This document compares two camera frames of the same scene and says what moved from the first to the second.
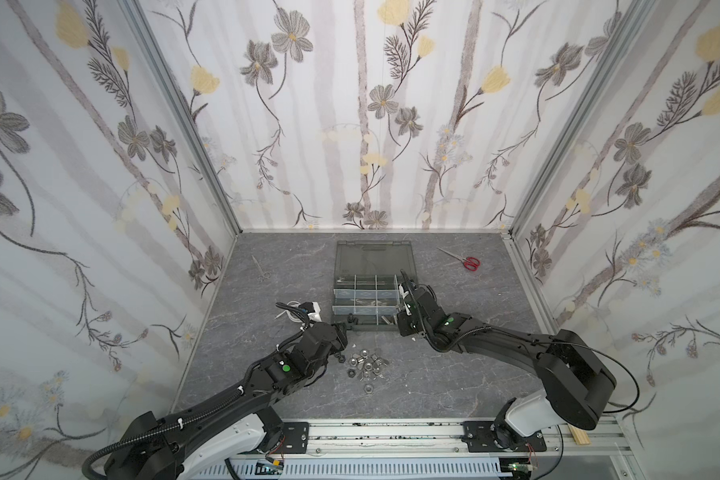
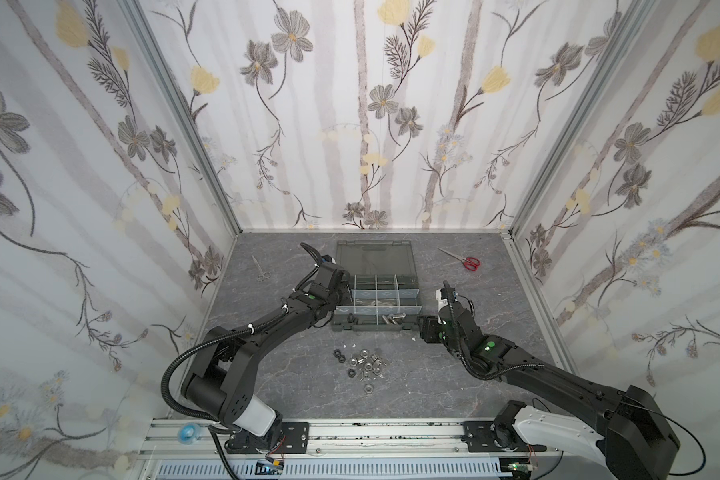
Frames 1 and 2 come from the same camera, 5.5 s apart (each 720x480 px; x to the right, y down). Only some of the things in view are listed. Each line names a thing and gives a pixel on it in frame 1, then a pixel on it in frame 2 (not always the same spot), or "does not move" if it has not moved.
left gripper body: x=339 y=336 → x=334 y=278
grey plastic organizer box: x=366 y=282 does not move
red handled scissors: x=470 y=263 does not move
